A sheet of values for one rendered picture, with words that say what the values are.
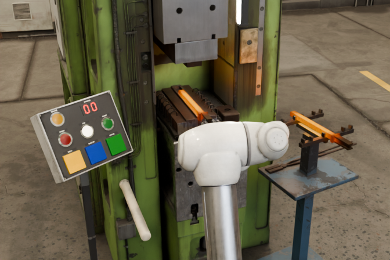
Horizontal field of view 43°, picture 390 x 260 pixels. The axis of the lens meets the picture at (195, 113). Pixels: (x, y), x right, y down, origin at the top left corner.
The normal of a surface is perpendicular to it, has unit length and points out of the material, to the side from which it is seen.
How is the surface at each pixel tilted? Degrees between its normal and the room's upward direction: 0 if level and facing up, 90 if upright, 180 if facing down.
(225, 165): 68
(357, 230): 0
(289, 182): 0
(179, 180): 90
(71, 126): 60
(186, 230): 90
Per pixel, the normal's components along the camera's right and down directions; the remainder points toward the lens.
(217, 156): 0.08, 0.02
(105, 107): 0.60, -0.20
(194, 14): 0.33, 0.39
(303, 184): -0.01, -0.91
